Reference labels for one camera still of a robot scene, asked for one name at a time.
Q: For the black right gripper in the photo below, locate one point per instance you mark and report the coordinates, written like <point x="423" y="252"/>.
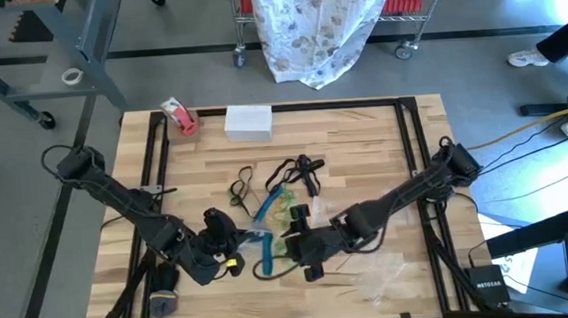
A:
<point x="320" y="246"/>

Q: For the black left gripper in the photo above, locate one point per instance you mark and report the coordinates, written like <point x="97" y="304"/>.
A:
<point x="216" y="229"/>

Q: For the wide blue rubber band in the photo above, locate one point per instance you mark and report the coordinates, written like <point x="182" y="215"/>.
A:
<point x="267" y="205"/>
<point x="267" y="255"/>

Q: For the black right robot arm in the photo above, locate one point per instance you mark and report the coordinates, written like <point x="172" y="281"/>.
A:
<point x="406" y="190"/>

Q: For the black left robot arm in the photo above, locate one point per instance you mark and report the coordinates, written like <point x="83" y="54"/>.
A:
<point x="127" y="205"/>

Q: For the green rubber band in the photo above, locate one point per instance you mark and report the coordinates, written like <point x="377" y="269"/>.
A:
<point x="289" y="196"/>

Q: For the black grey work glove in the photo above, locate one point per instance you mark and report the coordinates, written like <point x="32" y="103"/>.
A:
<point x="164" y="280"/>

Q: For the white cardboard box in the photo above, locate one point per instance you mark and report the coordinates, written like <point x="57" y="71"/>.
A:
<point x="249" y="124"/>

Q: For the red tape dispenser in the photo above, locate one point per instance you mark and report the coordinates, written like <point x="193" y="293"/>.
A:
<point x="183" y="121"/>

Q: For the white floral curtain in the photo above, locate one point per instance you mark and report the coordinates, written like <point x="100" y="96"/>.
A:
<point x="315" y="26"/>

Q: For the white paper sheet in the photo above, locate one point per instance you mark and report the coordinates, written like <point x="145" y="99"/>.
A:
<point x="519" y="268"/>

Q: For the white tape roll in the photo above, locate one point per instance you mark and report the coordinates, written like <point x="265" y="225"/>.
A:
<point x="64" y="77"/>

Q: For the black metal beam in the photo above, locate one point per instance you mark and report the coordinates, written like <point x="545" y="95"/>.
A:
<point x="535" y="234"/>

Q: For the black stand foot bar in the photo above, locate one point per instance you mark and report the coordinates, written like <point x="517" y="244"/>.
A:
<point x="543" y="109"/>

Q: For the black jagged foam piece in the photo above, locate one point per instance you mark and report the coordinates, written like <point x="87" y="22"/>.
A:
<point x="34" y="28"/>

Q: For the person's shoe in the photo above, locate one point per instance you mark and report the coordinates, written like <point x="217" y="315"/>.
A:
<point x="527" y="58"/>

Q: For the black Netgear network switch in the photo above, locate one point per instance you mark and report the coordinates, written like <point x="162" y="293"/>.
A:
<point x="488" y="285"/>

